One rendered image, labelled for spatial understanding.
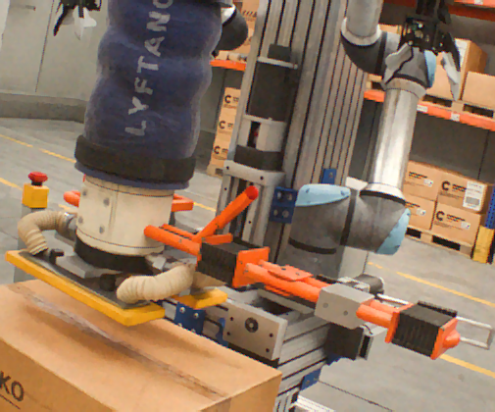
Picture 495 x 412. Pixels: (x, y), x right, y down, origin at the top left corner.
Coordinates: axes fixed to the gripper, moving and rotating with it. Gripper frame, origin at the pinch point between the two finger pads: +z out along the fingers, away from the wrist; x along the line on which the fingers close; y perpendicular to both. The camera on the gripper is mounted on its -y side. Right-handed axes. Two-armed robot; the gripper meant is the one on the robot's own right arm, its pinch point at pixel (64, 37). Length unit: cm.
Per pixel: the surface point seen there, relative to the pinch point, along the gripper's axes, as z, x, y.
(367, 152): 76, 435, 728
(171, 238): 31, -75, -13
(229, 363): 55, -80, 4
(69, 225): 36, -49, -18
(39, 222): 36, -47, -24
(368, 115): 24, 444, 725
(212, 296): 42, -75, 0
